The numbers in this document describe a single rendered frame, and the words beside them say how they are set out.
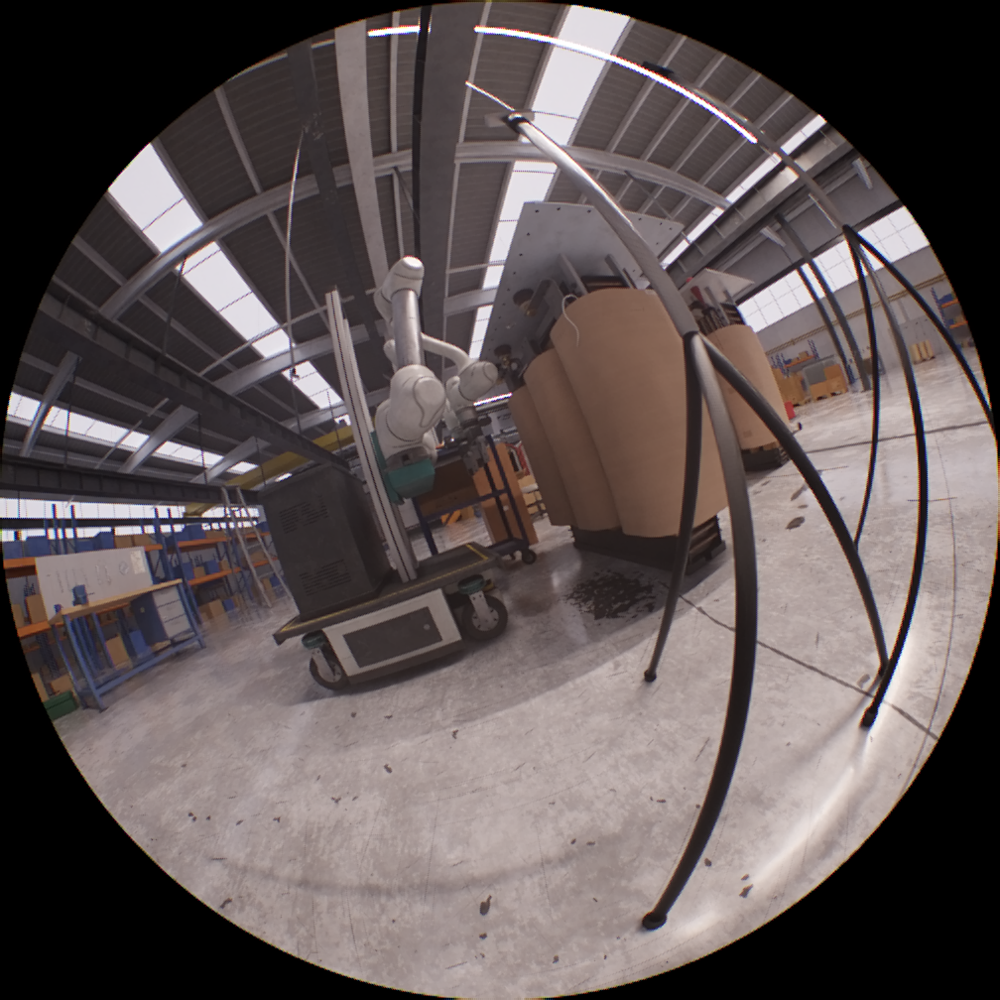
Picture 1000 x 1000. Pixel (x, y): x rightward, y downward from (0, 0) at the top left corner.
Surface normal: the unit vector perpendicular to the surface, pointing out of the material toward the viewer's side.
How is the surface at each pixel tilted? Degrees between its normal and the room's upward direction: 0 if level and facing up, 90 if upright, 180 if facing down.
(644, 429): 90
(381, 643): 90
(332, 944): 0
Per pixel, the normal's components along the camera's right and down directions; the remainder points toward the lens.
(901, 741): -0.33, -0.94
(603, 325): -0.49, 0.20
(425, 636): 0.23, -0.06
